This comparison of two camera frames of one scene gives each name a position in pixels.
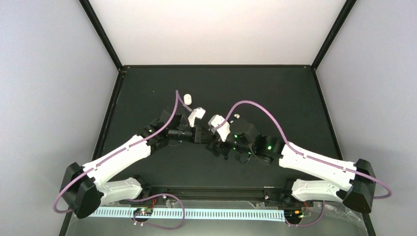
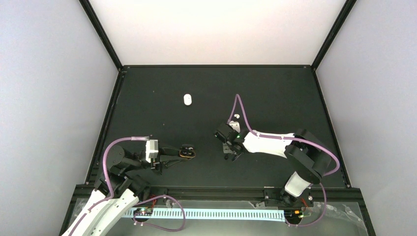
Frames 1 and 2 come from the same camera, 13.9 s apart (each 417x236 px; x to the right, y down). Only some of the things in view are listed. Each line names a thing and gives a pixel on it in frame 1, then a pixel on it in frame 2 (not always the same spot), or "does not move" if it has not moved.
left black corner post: x=102 y=33 does not move
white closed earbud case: x=187 y=98 does not move
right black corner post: x=347 y=7 does not move
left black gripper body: x=196 y=133 -> x=157 y=164
